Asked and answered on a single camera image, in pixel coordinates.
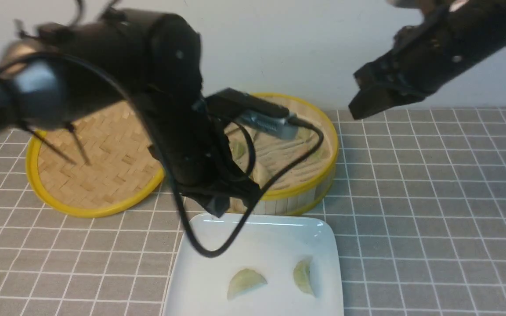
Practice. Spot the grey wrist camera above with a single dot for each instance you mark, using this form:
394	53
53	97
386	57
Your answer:
257	114

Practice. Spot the grey checked tablecloth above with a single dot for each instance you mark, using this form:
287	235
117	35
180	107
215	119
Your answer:
417	205

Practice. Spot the bamboo steamer lid yellow rim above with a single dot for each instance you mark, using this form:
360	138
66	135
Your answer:
119	174

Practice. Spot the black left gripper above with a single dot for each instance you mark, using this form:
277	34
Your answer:
194	150

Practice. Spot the green dumpling on plate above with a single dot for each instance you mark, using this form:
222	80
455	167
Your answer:
302	276

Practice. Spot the pale dumpling front centre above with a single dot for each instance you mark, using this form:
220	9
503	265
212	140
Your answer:
260	174

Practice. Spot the green dumpling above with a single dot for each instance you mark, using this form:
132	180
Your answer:
238	149
302	276
243	282

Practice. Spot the bamboo steamer basket yellow rim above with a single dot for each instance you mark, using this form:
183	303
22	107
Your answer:
305	185

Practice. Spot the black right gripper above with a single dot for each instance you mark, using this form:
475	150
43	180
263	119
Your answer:
421	61

